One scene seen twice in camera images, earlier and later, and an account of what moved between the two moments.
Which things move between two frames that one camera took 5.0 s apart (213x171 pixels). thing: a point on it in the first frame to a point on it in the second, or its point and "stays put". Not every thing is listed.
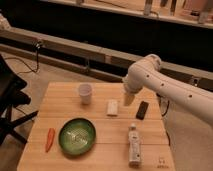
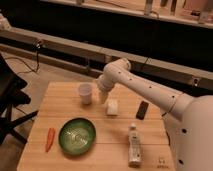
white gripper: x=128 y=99 to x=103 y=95
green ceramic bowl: x=77 y=136 stays put
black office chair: x=12 y=96 stays put
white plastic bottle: x=134 y=146 stays put
